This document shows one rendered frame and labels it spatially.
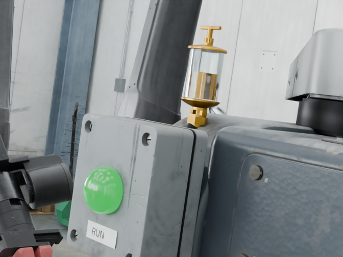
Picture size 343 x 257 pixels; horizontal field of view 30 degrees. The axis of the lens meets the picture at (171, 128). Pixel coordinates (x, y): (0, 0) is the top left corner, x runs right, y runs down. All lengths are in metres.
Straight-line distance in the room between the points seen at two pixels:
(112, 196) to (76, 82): 8.62
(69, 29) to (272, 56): 3.50
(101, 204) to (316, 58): 0.21
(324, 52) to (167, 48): 0.27
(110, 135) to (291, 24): 6.51
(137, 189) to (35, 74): 8.80
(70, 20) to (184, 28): 8.65
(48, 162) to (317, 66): 0.54
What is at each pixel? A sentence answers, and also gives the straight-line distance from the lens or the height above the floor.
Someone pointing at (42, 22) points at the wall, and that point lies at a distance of 9.20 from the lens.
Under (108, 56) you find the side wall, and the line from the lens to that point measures 8.98.
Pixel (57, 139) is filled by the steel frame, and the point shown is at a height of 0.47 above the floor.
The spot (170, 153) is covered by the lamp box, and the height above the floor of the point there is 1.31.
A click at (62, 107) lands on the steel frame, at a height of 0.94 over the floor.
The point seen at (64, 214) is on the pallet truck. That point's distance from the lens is 6.02.
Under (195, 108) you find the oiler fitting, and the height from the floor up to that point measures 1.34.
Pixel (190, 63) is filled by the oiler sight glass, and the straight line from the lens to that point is 0.46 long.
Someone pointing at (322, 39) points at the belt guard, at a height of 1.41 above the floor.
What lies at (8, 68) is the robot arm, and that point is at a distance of 1.04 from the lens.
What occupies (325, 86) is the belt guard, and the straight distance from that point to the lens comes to 0.50.
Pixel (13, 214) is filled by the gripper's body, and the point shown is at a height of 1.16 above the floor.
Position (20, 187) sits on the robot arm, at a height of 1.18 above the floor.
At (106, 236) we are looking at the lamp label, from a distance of 0.41.
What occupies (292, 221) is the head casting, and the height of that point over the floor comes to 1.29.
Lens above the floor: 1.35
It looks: 3 degrees down
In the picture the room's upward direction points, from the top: 8 degrees clockwise
